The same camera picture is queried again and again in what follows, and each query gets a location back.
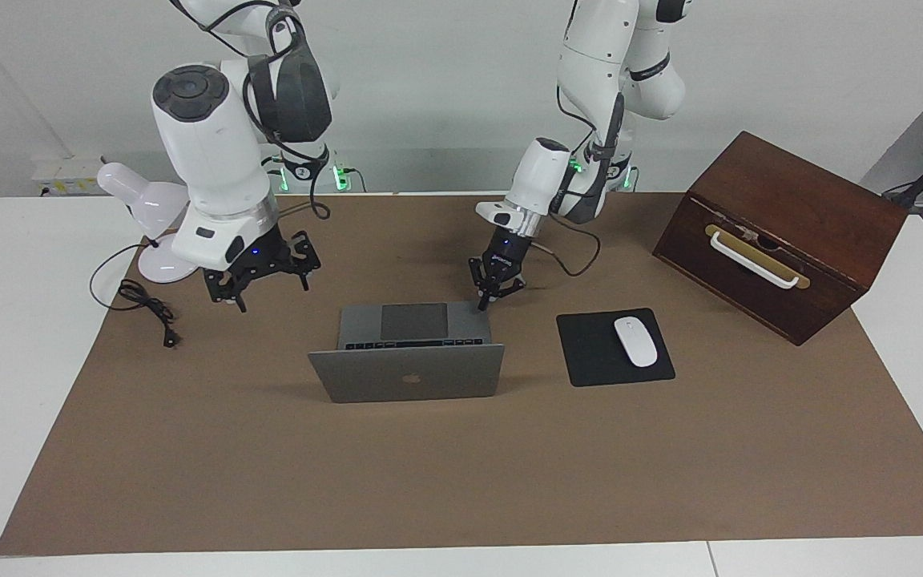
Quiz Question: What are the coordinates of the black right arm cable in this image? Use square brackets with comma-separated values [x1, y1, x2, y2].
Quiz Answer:
[241, 0, 333, 221]

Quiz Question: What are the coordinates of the white power strip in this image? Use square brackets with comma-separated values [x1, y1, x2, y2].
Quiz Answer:
[31, 156, 103, 197]

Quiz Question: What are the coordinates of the brass handle plate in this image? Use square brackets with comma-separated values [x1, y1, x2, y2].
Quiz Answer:
[704, 224, 811, 290]

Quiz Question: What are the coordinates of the white box handle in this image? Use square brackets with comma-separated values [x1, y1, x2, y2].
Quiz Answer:
[708, 231, 800, 289]

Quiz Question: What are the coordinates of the black mouse pad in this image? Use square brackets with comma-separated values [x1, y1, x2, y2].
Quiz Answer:
[556, 308, 676, 388]

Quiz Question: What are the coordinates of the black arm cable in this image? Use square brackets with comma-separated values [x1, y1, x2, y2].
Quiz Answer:
[241, 0, 333, 221]
[530, 212, 601, 278]

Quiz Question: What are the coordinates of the black lamp power cable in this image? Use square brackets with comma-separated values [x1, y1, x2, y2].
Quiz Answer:
[90, 243, 182, 349]

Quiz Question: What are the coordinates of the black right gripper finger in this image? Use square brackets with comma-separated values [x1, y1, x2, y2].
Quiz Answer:
[285, 231, 322, 291]
[204, 268, 250, 313]

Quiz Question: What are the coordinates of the brown wooden box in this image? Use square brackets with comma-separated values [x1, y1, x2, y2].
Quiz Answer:
[652, 131, 909, 346]

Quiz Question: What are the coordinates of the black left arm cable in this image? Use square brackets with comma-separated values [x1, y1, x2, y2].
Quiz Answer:
[530, 212, 601, 278]

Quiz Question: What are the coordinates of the white desk lamp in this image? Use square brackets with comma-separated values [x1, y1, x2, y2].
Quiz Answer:
[97, 162, 200, 284]

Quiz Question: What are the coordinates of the grey laptop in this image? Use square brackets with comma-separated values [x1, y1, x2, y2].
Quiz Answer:
[308, 302, 505, 404]

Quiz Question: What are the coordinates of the brown table mat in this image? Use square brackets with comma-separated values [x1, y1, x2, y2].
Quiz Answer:
[0, 192, 923, 556]

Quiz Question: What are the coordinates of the white computer mouse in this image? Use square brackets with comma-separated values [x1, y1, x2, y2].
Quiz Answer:
[614, 317, 659, 368]

